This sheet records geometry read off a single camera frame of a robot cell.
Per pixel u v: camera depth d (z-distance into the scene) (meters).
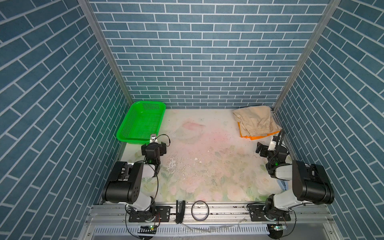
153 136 0.81
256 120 1.03
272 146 0.83
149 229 0.72
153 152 0.71
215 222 0.72
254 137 1.05
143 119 1.15
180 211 0.73
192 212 0.74
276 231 0.72
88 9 0.71
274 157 0.72
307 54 0.89
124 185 0.45
